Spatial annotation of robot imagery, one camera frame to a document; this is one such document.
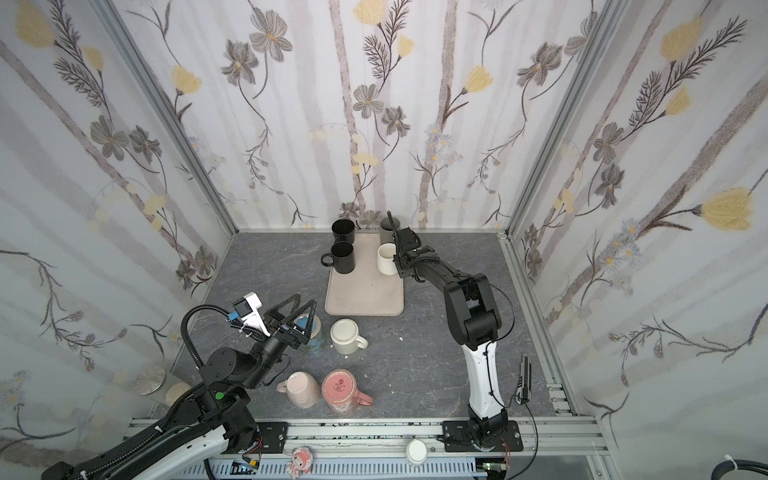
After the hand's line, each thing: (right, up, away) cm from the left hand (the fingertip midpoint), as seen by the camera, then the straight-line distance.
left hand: (301, 295), depth 64 cm
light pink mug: (-3, -25, +9) cm, 26 cm away
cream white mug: (+6, -14, +20) cm, 26 cm away
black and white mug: (+2, +18, +43) cm, 47 cm away
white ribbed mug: (+18, +8, +38) cm, 42 cm away
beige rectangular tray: (+11, -3, +38) cm, 40 cm away
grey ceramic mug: (+18, +18, +44) cm, 51 cm away
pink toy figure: (-1, -39, +5) cm, 40 cm away
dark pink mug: (+7, -25, +8) cm, 27 cm away
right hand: (+26, +10, +37) cm, 46 cm away
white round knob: (+25, -34, 0) cm, 42 cm away
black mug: (+2, +8, +40) cm, 41 cm away
